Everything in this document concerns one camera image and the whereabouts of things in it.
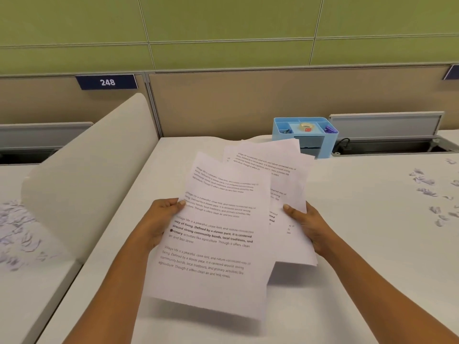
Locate printed sheets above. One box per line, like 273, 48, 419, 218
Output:
144, 150, 277, 321

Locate beige partition panel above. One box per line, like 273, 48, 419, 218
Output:
147, 66, 459, 139
0, 75, 150, 125

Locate left desk cable tray lid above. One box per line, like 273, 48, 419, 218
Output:
0, 121, 95, 165

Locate heap of paper scraps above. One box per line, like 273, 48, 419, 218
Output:
0, 200, 47, 273
408, 157, 459, 228

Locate grey partition post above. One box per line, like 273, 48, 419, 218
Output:
142, 73, 165, 139

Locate white side divider panel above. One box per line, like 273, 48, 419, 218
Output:
21, 93, 160, 264

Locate person's left hand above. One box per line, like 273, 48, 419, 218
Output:
134, 198, 186, 253

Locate person's right hand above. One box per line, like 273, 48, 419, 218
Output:
282, 201, 339, 258

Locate grey cable tray lid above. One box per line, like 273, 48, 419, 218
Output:
328, 110, 459, 156

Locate person's right forearm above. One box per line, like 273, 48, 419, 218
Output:
321, 238, 459, 344

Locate person's left forearm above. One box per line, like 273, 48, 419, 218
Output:
63, 234, 155, 344

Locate blue desk organizer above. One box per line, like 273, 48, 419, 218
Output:
272, 117, 339, 160

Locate white desk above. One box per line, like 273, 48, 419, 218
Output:
35, 130, 459, 344
0, 163, 83, 344

